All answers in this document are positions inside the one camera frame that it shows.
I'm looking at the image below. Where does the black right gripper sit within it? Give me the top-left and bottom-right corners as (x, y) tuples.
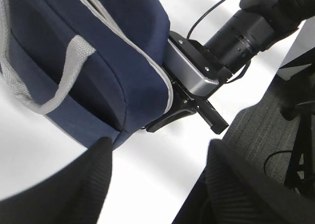
(146, 32), (232, 134)

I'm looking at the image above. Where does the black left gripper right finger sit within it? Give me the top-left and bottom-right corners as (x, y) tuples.
(173, 139), (315, 224)

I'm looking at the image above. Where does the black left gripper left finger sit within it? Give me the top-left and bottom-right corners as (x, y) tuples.
(0, 137), (113, 224)

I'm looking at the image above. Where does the navy blue lunch bag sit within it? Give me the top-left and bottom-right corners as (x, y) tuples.
(0, 0), (173, 148)

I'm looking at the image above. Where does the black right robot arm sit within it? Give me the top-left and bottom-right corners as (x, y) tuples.
(146, 0), (315, 134)

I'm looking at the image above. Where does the black tripod stand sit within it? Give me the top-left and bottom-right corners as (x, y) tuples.
(280, 46), (315, 197)

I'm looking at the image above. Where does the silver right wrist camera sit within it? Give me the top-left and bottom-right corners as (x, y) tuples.
(164, 40), (219, 96)

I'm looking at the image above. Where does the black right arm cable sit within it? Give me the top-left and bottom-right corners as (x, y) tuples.
(186, 0), (252, 84)

